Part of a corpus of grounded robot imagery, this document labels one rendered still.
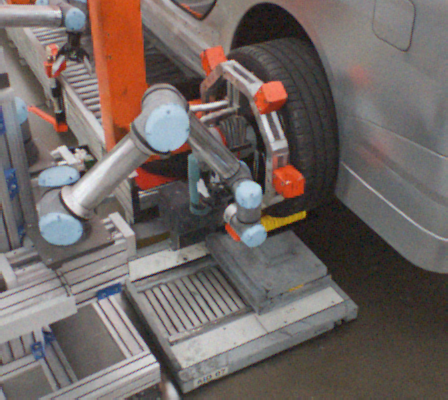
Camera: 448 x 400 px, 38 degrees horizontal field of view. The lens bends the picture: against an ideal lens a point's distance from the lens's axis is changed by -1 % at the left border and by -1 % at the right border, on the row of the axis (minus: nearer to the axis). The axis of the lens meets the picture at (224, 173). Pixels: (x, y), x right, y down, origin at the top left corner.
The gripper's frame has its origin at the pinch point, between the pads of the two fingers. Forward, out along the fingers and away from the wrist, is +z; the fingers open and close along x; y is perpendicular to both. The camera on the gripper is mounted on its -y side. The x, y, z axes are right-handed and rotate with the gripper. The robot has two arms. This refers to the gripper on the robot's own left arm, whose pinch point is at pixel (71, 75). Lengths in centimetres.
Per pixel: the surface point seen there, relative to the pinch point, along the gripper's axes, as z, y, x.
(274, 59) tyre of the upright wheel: -30, 48, 63
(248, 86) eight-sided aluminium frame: -22, 55, 53
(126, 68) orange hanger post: -4.9, 2.6, 21.2
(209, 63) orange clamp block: -19, 27, 47
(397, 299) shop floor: 75, 63, 141
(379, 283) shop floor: 76, 51, 138
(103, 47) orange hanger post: -13.3, 2.4, 11.3
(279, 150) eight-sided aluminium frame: -7, 71, 61
